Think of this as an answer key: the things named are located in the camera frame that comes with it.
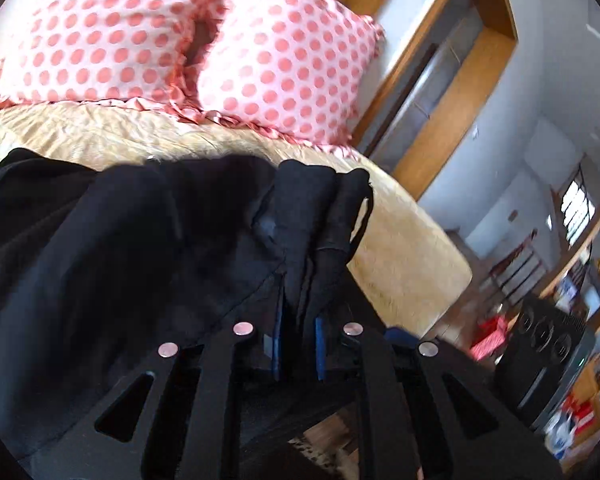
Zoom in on small pink polka-dot pillow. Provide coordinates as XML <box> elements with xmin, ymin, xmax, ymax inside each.
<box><xmin>172</xmin><ymin>0</ymin><xmax>386</xmax><ymax>158</ymax></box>

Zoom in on black speaker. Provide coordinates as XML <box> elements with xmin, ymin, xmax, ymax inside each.
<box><xmin>495</xmin><ymin>295</ymin><xmax>597</xmax><ymax>428</ymax></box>

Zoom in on wooden chair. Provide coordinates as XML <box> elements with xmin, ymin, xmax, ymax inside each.
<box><xmin>485</xmin><ymin>230</ymin><xmax>547</xmax><ymax>303</ymax></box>

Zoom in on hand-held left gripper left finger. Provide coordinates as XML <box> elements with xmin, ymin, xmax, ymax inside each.
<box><xmin>25</xmin><ymin>305</ymin><xmax>286</xmax><ymax>480</ymax></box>

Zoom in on dark door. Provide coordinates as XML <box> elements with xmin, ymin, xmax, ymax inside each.
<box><xmin>365</xmin><ymin>42</ymin><xmax>441</xmax><ymax>161</ymax></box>

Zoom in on large pink polka-dot pillow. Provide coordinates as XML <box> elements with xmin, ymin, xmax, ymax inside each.
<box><xmin>0</xmin><ymin>0</ymin><xmax>251</xmax><ymax>116</ymax></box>

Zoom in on wooden shelf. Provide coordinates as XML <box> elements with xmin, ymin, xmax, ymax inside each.
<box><xmin>535</xmin><ymin>170</ymin><xmax>600</xmax><ymax>461</ymax></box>

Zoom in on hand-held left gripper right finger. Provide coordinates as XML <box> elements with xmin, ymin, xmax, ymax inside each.
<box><xmin>312</xmin><ymin>316</ymin><xmax>563</xmax><ymax>480</ymax></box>

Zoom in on black pants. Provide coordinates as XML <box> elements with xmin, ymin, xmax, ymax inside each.
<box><xmin>0</xmin><ymin>147</ymin><xmax>381</xmax><ymax>466</ymax></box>

